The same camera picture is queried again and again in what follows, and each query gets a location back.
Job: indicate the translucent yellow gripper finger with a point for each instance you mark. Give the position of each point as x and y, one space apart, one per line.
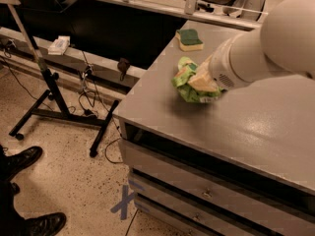
203 80

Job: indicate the green rice chip bag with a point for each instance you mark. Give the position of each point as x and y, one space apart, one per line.
186 69

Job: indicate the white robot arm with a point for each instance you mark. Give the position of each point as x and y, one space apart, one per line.
284 44

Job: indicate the green and yellow sponge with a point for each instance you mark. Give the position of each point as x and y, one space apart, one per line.
189 40

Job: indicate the grey cabinet drawers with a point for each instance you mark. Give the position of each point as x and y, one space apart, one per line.
261 168

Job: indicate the white box on ledge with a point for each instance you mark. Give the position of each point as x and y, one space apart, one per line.
59 45

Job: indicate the blue tape cross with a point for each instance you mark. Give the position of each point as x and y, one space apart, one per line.
122 206

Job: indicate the black rolling stand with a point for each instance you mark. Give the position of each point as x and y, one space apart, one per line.
53 92

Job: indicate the upper black shoe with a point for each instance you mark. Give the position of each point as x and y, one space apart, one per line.
11 165

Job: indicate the black shoe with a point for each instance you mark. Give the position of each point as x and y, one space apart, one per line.
11 165
46 225

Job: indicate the lower black shoe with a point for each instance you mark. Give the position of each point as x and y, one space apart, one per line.
46 225

